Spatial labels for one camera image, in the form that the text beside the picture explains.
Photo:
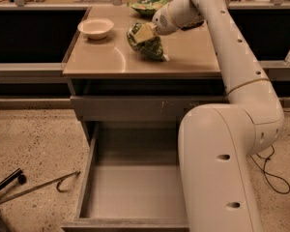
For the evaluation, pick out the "black wheeled stand leg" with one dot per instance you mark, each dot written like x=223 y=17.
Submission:
x=16 y=175

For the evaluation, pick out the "metal hooked rod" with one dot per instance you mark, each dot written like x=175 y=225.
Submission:
x=58 y=182

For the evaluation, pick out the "open lower grey drawer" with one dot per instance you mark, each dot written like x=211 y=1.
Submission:
x=132 y=181

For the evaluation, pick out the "green jalapeno chip bag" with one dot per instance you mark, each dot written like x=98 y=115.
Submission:
x=151 y=49

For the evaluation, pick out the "dark candy bar wrapper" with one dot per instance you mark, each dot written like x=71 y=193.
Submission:
x=192 y=25

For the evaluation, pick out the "green chip bag on counter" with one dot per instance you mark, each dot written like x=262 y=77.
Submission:
x=148 y=7

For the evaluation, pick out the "closed upper grey drawer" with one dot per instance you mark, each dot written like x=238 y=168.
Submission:
x=137 y=108

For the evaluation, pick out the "white bowl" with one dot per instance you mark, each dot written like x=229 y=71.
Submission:
x=95 y=28

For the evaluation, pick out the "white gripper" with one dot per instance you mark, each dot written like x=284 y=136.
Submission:
x=164 y=23

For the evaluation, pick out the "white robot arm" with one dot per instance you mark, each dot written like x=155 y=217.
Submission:
x=215 y=139

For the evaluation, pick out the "grey drawer cabinet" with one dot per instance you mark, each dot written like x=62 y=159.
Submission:
x=109 y=67

